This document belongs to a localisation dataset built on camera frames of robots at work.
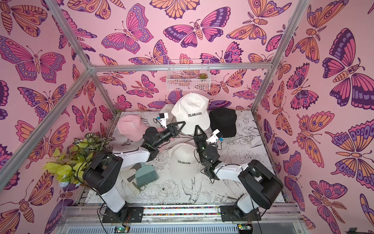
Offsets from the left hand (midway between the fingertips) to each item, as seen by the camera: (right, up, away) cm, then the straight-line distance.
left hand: (187, 124), depth 78 cm
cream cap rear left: (-28, +7, +39) cm, 48 cm away
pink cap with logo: (-40, -2, +25) cm, 47 cm away
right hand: (+4, 0, -2) cm, 5 cm away
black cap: (+26, +3, +27) cm, 37 cm away
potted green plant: (-52, -19, -13) cm, 57 cm away
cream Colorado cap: (+3, +8, -3) cm, 9 cm away
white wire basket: (-2, +33, +20) cm, 38 cm away
